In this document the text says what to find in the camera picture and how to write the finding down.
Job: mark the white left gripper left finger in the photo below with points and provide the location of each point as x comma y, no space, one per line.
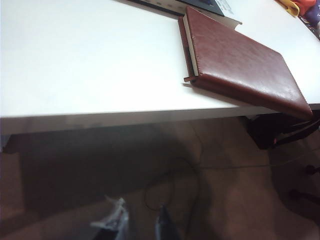
115,222

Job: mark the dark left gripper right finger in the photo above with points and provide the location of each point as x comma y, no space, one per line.
166,227

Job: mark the red leather-bound book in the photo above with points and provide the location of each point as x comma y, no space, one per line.
237,60

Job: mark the black hardcover book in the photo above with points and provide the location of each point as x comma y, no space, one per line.
212,6

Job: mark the black storage box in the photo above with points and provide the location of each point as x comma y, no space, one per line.
265,135

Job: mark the black chair base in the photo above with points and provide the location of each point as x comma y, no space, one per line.
310,196

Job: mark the yellow cloth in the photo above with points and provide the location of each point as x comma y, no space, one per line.
291,7

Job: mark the clear plastic snack bag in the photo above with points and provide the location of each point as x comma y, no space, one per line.
311,17

